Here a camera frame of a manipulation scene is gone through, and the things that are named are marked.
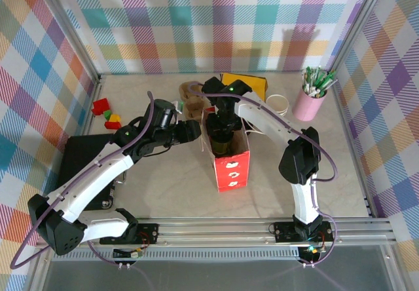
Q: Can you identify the aluminium frame post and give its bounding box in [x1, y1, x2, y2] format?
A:
[37, 0, 101, 82]
[329, 0, 392, 72]

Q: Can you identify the white paper cup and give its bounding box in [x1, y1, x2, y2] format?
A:
[265, 93, 289, 117]

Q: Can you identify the red white paper bag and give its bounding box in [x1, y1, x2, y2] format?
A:
[198, 106, 263, 194]

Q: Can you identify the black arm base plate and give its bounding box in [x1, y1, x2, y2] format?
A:
[99, 222, 160, 245]
[273, 220, 335, 243]

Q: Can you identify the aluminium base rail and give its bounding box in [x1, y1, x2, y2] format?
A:
[34, 218, 395, 250]

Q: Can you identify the grey metal panel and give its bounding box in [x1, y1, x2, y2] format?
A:
[42, 260, 395, 291]

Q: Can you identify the pink cylindrical holder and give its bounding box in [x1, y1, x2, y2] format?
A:
[292, 86, 327, 122]

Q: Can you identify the brown plush toy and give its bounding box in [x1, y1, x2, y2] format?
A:
[178, 80, 206, 122]

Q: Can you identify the small circuit board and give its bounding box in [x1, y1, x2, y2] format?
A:
[113, 247, 145, 260]
[299, 245, 323, 256]

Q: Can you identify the black case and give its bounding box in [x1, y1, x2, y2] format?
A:
[56, 133, 127, 212]

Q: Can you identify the grey slotted cable duct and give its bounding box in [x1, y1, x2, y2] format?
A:
[50, 247, 399, 263]

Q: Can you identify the large red toy block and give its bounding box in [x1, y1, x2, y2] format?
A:
[92, 98, 111, 115]

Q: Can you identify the green paper cup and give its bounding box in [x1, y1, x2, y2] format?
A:
[211, 136, 235, 157]

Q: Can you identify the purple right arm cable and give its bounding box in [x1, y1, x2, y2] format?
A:
[187, 80, 340, 226]

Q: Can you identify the cardboard napkin box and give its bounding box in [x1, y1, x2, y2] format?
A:
[219, 72, 268, 104]

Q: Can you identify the aluminium frame side rail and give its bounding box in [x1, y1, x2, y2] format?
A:
[28, 74, 103, 291]
[332, 71, 377, 220]

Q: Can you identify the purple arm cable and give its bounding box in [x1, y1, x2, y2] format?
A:
[9, 90, 155, 271]
[187, 80, 340, 226]

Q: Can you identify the yellow napkin stack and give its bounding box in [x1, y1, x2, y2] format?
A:
[222, 73, 268, 102]

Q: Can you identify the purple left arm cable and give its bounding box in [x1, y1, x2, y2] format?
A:
[9, 90, 155, 271]

